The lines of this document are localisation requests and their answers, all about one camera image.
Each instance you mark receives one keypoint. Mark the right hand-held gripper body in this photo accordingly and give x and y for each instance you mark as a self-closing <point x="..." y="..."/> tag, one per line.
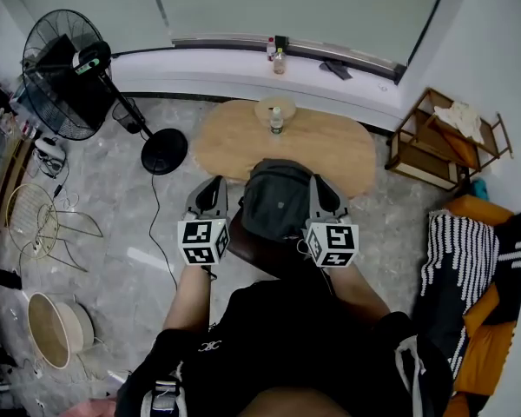
<point x="333" y="239"/>

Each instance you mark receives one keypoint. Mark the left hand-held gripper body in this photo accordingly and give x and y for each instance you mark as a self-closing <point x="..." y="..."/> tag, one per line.
<point x="203" y="238"/>

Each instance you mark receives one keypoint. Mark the dark brown chair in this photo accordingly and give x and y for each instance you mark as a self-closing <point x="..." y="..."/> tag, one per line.
<point x="260" y="256"/>

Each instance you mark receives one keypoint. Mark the dark grey backpack bag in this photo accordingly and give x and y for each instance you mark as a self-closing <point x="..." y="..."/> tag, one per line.
<point x="275" y="200"/>

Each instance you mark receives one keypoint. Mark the person's left forearm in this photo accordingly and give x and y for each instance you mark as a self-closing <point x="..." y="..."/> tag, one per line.
<point x="190" y="300"/>

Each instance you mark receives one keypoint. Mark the person's right forearm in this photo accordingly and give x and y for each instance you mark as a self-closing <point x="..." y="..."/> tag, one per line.
<point x="355" y="295"/>

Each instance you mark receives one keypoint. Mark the kidney-shaped wooden coffee table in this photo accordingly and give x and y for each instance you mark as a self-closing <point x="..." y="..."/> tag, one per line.
<point x="230" y="139"/>

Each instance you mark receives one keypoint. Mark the person's black clothing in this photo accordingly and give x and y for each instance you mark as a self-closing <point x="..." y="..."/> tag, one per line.
<point x="295" y="341"/>

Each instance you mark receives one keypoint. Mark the wooden shelf rack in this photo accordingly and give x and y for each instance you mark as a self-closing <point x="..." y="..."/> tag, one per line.
<point x="421" y="154"/>

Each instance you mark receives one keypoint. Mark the black white striped blanket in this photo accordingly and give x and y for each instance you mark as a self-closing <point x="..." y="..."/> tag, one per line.
<point x="460" y="250"/>

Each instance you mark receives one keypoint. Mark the clear bottle with green label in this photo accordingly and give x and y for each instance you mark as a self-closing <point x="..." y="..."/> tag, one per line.
<point x="276" y="122"/>

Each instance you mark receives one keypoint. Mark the round wooden tray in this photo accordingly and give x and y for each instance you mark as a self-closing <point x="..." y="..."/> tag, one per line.
<point x="262" y="109"/>

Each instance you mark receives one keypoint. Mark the black mesh wastebasket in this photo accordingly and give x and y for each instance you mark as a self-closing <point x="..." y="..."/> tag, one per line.
<point x="123" y="115"/>

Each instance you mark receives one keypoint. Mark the teal object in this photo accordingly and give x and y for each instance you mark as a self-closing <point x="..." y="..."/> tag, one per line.
<point x="479" y="188"/>

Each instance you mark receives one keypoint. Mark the orange cushion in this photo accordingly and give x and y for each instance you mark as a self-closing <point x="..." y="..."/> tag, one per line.
<point x="460" y="148"/>

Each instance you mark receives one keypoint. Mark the person's bare leg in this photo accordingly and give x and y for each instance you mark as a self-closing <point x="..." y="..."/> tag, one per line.
<point x="297" y="404"/>

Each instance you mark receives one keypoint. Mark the dark folded cloth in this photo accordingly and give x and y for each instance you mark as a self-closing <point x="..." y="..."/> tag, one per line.
<point x="336" y="70"/>

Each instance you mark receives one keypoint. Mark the white crumpled cloth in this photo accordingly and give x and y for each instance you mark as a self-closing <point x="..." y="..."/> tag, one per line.
<point x="460" y="117"/>

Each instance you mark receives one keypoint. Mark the white power strip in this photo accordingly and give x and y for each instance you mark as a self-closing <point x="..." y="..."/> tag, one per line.
<point x="48" y="148"/>

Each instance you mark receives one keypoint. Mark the round beige basket stool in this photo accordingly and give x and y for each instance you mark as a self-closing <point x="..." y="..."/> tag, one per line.
<point x="48" y="328"/>

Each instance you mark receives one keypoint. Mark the clear bottle with yellow cap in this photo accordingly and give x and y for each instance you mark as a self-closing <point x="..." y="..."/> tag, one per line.
<point x="279" y="63"/>

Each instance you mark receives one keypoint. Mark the black box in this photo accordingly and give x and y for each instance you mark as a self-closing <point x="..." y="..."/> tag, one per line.
<point x="78" y="98"/>

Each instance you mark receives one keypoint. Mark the orange sofa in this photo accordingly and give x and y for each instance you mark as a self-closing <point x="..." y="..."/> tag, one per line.
<point x="488" y="346"/>

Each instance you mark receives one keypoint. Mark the clear bottle with red cap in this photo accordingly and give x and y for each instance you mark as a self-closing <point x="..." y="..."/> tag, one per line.
<point x="271" y="50"/>

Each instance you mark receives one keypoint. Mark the black window latch block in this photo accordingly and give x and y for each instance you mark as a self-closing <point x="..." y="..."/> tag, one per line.
<point x="281" y="41"/>

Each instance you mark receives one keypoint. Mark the black standing fan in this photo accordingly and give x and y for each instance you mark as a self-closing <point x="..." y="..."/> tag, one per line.
<point x="61" y="81"/>

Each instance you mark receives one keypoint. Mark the metal window rail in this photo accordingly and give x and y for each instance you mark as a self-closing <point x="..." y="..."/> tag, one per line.
<point x="243" y="41"/>

